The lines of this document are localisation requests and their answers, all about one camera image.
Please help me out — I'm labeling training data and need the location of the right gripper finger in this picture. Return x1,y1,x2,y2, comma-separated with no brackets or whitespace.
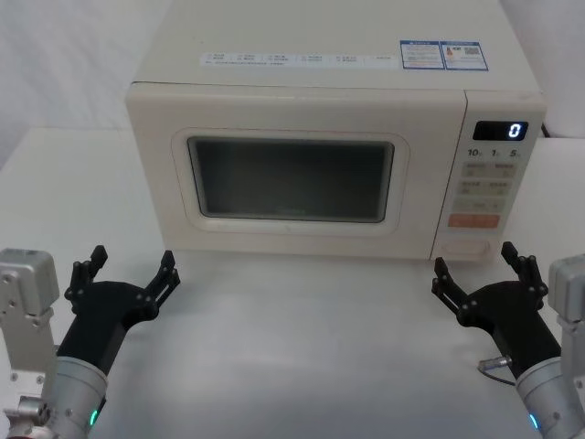
501,241,548,313
431,255,481,327

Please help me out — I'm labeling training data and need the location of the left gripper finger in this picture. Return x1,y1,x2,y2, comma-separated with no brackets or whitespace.
63,245,110,315
135,250,182,320

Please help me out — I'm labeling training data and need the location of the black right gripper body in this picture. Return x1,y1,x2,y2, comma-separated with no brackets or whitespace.
460,280,563,379

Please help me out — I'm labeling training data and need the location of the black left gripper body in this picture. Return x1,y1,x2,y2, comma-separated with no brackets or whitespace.
56,279,155,376

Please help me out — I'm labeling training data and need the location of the oven control panel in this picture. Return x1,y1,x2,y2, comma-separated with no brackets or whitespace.
431,90,548,267

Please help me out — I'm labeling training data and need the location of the white table cloth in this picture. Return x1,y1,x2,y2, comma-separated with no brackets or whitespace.
0,127,585,439

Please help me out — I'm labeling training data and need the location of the cream microwave oven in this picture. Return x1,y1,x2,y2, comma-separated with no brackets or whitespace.
123,0,548,268

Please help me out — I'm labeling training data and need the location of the white curtain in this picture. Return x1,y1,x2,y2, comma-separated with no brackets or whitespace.
0,0,585,162

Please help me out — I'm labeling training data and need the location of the thin cable with silver plug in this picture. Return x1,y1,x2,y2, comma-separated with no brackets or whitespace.
475,356,520,386

